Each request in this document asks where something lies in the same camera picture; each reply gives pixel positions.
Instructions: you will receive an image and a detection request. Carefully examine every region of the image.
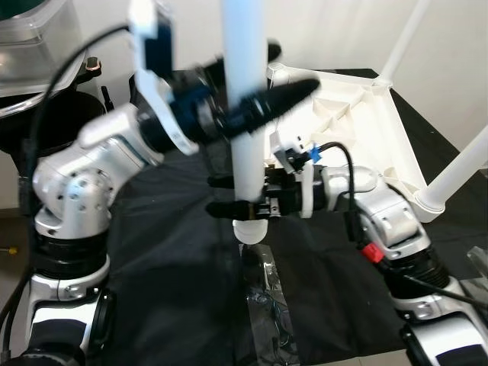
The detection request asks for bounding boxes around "black round basin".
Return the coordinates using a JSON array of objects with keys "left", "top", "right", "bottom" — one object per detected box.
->
[{"left": 0, "top": 46, "right": 91, "bottom": 119}]

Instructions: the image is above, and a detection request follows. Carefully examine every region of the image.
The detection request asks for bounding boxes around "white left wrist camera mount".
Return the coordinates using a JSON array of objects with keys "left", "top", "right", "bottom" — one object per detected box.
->
[{"left": 128, "top": 0, "right": 203, "bottom": 157}]

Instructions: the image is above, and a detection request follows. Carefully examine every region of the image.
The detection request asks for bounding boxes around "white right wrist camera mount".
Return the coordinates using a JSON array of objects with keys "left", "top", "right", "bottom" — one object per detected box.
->
[{"left": 273, "top": 130, "right": 321, "bottom": 218}]

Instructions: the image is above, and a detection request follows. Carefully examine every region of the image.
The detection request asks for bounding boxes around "white plastic table top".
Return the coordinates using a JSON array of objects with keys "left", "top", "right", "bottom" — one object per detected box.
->
[{"left": 265, "top": 65, "right": 447, "bottom": 223}]

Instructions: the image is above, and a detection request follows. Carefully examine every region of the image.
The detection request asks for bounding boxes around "dark blue thin rod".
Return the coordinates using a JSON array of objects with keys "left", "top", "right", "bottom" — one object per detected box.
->
[{"left": 101, "top": 85, "right": 114, "bottom": 117}]

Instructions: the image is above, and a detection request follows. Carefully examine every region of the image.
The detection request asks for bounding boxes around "clear plastic storage box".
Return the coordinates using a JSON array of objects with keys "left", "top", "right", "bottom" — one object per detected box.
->
[{"left": 0, "top": 0, "right": 85, "bottom": 77}]

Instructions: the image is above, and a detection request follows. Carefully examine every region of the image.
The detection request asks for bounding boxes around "black wooden stool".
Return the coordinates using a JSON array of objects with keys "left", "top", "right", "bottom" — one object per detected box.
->
[{"left": 0, "top": 91, "right": 108, "bottom": 176}]

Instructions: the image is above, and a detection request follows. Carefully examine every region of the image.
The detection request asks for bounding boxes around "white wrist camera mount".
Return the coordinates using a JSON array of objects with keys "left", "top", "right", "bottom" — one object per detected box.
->
[
  {"left": 128, "top": 0, "right": 203, "bottom": 157},
  {"left": 273, "top": 130, "right": 321, "bottom": 218}
]

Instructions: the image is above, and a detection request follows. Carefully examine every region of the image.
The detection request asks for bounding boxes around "clear tape patch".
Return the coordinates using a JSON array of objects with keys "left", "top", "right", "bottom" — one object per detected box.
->
[
  {"left": 244, "top": 242, "right": 300, "bottom": 361},
  {"left": 464, "top": 242, "right": 488, "bottom": 269}
]

